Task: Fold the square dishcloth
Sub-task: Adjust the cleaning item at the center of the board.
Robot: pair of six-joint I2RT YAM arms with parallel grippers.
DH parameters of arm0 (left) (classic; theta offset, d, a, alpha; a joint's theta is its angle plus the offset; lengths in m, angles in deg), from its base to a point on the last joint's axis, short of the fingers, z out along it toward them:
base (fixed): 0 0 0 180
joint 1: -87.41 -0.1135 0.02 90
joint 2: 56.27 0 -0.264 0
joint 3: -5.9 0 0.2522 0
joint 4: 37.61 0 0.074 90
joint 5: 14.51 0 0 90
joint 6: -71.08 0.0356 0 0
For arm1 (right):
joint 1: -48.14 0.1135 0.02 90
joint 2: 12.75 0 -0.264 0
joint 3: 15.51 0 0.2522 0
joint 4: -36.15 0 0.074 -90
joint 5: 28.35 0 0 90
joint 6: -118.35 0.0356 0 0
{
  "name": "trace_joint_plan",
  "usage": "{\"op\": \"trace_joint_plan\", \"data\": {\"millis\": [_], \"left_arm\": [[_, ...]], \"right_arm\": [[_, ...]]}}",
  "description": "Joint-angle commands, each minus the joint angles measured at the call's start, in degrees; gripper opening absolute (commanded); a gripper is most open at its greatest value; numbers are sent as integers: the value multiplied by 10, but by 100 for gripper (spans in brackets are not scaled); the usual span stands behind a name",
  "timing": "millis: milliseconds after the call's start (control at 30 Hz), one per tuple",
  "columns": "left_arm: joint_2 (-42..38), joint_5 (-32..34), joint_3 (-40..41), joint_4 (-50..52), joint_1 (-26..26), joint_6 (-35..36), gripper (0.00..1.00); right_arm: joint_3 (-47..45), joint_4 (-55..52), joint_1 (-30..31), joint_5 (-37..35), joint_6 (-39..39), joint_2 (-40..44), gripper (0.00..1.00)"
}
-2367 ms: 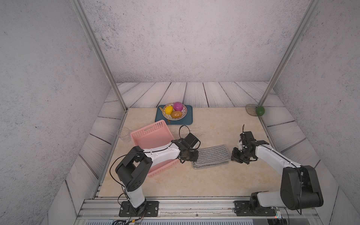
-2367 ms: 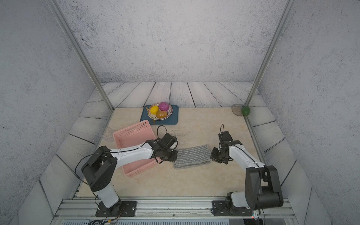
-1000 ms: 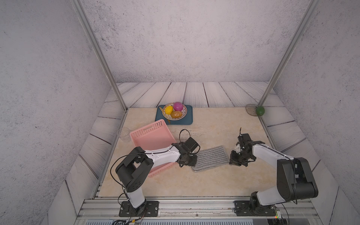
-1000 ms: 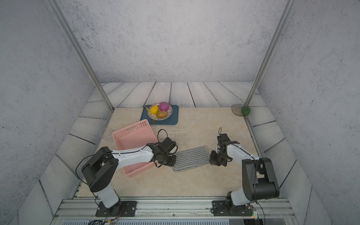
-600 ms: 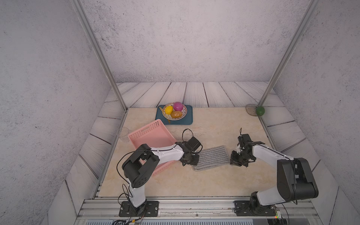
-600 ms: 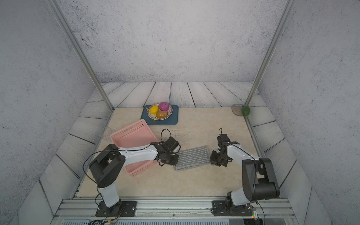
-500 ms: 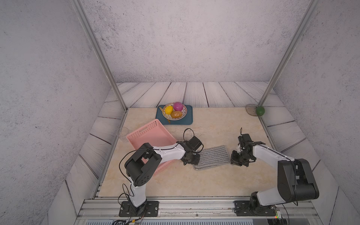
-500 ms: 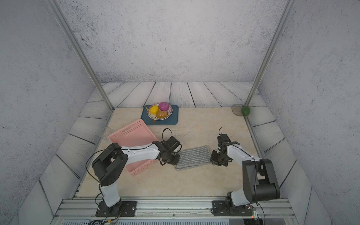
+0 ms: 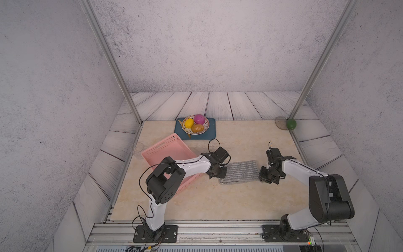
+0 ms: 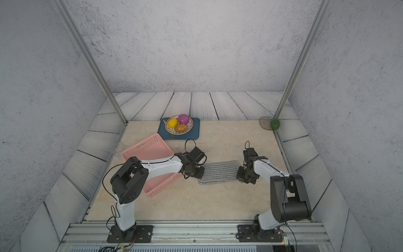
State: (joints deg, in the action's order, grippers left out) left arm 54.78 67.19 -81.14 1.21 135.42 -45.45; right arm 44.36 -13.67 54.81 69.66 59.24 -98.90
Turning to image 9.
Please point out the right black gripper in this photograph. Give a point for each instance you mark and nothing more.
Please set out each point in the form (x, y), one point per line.
(263, 177)

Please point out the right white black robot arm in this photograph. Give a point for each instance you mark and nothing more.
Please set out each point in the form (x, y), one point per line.
(328, 200)

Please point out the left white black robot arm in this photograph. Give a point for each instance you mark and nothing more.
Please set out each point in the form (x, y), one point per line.
(164, 182)

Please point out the right aluminium frame post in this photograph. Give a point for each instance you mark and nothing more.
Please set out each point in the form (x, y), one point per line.
(325, 54)

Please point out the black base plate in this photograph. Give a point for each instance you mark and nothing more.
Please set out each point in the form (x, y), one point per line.
(165, 234)
(278, 234)

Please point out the patterned round plate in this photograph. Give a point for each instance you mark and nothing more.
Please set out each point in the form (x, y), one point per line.
(189, 131)

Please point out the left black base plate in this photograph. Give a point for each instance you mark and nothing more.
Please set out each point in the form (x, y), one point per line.
(165, 234)

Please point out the clear glass bowl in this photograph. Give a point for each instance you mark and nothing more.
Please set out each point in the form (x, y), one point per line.
(281, 123)

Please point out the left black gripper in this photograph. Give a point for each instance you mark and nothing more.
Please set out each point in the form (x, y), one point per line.
(222, 176)

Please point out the green ball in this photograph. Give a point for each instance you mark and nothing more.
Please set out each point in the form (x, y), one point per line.
(291, 124)

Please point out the left aluminium frame post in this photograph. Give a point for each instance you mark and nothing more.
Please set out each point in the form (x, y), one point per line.
(97, 30)

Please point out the magenta round fruit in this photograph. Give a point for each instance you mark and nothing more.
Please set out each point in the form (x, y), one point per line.
(199, 119)

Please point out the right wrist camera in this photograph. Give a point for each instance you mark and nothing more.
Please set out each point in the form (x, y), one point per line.
(273, 155)

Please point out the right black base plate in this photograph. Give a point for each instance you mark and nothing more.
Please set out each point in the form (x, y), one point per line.
(278, 234)

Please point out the teal placemat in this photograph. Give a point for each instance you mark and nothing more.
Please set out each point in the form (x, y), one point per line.
(209, 135)

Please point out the grey striped square dishcloth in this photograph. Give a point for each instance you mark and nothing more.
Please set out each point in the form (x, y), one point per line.
(240, 172)

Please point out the aluminium frame post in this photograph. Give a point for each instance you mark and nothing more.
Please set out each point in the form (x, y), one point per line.
(325, 54)
(97, 30)

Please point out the aluminium front rail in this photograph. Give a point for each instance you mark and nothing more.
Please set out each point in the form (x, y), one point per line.
(220, 233)

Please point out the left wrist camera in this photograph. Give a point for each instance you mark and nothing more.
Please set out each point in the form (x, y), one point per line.
(222, 156)

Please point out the yellow lemon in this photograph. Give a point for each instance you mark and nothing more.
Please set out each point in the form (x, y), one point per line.
(189, 123)

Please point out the brown potato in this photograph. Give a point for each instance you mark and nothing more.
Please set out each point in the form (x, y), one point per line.
(197, 128)

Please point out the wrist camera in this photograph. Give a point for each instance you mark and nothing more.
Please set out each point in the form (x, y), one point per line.
(273, 155)
(222, 156)

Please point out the clear plastic cup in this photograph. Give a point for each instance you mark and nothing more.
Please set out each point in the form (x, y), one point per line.
(137, 149)

